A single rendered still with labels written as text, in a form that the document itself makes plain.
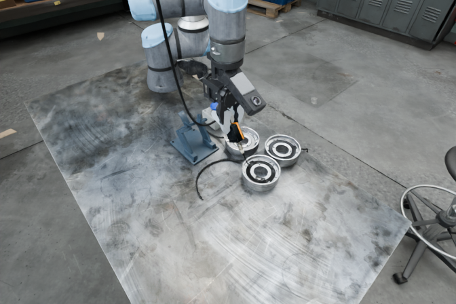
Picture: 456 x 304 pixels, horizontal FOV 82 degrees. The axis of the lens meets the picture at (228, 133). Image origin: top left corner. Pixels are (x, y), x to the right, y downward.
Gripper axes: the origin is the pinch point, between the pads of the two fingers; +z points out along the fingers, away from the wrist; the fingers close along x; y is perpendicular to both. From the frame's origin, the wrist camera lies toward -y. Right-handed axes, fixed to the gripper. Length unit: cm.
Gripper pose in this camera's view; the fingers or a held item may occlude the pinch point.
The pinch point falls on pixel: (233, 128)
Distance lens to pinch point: 70.5
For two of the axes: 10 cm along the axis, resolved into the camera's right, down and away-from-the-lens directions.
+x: -7.3, 4.6, -5.0
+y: -6.8, -5.0, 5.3
